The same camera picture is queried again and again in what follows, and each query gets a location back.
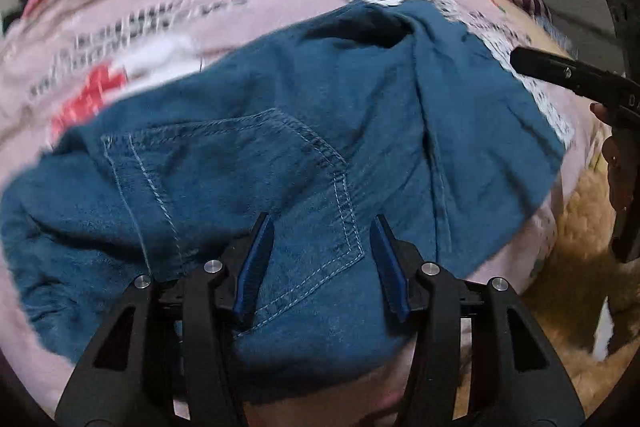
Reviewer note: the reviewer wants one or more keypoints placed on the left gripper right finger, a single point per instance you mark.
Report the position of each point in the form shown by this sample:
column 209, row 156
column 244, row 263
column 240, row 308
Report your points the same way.
column 481, row 358

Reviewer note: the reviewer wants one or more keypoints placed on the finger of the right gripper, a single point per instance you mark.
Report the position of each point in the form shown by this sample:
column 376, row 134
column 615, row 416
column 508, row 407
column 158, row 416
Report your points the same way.
column 619, row 95

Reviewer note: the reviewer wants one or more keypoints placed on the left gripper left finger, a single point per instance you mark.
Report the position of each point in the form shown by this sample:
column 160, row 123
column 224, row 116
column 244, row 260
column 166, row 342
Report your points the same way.
column 163, row 356

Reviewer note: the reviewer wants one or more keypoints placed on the blue denim pants lace hem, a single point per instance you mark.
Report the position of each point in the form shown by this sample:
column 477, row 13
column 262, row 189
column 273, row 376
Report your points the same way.
column 367, row 110

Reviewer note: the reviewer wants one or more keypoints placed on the right hand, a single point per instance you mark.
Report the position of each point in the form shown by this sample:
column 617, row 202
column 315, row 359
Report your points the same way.
column 619, row 152

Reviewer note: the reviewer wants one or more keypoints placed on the brown plush teddy bear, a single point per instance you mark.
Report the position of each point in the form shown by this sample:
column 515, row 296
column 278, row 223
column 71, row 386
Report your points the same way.
column 586, row 302

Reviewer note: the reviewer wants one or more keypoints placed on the pink strawberry bear bedsheet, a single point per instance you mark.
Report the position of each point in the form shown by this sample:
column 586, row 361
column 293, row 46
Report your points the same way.
column 158, row 40

